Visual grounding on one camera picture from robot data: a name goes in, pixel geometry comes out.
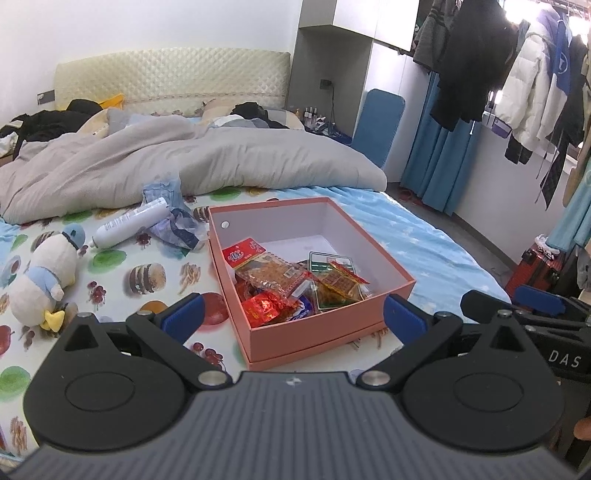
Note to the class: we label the yellow object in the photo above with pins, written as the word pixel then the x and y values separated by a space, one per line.
pixel 113 101

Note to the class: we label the dark hanging garment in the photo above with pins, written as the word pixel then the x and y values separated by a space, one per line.
pixel 568 124

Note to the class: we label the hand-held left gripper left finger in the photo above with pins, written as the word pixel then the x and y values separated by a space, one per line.
pixel 187 314

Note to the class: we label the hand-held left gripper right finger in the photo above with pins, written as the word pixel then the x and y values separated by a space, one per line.
pixel 404 316

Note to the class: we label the small red snack packet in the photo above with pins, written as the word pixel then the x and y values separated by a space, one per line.
pixel 261 310

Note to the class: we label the blue plastic bag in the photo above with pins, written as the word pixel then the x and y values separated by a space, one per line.
pixel 178 226

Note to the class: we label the black wall outlet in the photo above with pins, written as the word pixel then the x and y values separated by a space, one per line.
pixel 326 84

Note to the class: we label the white spray bottle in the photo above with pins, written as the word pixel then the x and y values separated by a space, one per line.
pixel 131 221

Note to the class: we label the teal hanging garment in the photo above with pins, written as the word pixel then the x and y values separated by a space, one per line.
pixel 577 217

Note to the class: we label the orange green snack packets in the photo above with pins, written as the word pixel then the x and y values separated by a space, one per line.
pixel 268 272

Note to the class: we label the green label strip snack packet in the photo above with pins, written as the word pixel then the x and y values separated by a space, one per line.
pixel 337 281

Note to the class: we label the black clothing pile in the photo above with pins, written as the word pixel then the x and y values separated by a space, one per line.
pixel 51 122

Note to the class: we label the fruit print bed sheet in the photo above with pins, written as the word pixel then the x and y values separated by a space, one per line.
pixel 120 295

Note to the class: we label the red suitcase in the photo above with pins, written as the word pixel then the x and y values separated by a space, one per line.
pixel 540 267

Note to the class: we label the wall socket by headboard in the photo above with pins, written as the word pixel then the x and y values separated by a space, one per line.
pixel 45 97

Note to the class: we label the black garment on pillow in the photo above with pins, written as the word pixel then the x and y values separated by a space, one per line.
pixel 254 113

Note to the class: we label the blue curtain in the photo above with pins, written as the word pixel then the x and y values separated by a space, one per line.
pixel 443 166

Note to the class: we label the beige pillow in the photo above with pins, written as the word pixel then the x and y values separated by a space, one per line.
pixel 212 110

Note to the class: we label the grey hanging jacket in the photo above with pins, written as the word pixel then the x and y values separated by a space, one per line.
pixel 429 37

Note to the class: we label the grey cabinet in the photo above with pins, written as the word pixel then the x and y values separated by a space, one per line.
pixel 332 50

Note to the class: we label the white puffer jacket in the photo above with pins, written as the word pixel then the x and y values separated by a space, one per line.
pixel 531 92

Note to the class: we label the group of small bottles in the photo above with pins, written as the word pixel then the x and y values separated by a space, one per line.
pixel 314 117

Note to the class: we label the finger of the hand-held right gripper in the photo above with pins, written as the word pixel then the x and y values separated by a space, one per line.
pixel 540 297
pixel 480 302

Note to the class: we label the cream quilted headboard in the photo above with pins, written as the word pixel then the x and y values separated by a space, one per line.
pixel 175 76

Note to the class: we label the blue padded chair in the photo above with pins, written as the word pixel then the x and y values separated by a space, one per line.
pixel 378 124

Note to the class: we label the blue purple snack packet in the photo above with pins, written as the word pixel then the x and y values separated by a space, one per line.
pixel 305 307

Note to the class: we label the person's right hand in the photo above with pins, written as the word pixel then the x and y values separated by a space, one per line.
pixel 584 427

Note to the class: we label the grey duvet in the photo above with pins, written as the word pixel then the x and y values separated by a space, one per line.
pixel 161 161

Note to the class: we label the pink cardboard box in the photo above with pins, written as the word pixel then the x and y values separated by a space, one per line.
pixel 378 272

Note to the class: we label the white plush duck toy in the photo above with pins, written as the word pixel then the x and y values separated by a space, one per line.
pixel 46 272

